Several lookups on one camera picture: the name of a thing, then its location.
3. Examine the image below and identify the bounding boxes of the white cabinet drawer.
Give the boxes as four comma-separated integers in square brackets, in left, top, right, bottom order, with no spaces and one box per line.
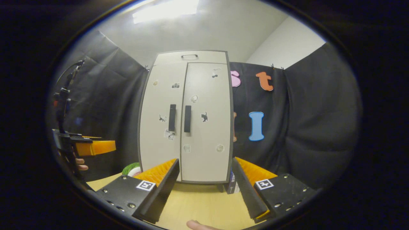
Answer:
[154,50,228,65]

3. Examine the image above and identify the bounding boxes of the dark blue box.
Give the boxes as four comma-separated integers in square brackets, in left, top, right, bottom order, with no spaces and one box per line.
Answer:
[225,171,240,194]

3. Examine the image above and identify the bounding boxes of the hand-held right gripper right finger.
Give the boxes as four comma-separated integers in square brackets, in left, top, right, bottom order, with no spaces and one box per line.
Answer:
[232,157,317,223]

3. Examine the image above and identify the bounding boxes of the watermelon slice toy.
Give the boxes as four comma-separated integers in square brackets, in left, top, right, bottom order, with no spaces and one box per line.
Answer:
[122,162,142,177]

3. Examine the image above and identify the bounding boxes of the black door handle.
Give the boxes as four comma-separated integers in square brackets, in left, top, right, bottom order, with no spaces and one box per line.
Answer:
[184,105,192,133]
[168,104,177,132]

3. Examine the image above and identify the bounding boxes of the white cabinet door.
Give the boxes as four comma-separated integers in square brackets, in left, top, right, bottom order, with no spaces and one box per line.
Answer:
[181,62,232,183]
[139,62,188,182]

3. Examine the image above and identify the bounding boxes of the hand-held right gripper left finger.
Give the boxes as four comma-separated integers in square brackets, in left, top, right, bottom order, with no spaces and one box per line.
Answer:
[95,158,180,224]

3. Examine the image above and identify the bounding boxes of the white shoe cabinet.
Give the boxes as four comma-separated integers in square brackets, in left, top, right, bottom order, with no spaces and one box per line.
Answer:
[137,50,234,184]

